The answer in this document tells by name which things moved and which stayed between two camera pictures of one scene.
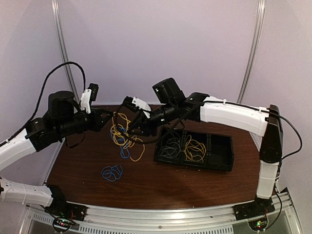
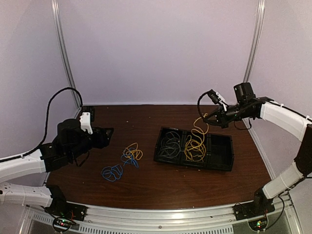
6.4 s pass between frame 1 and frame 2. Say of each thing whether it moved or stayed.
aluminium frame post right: stayed
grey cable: stayed
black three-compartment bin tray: stayed
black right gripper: moved
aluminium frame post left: stayed
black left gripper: moved
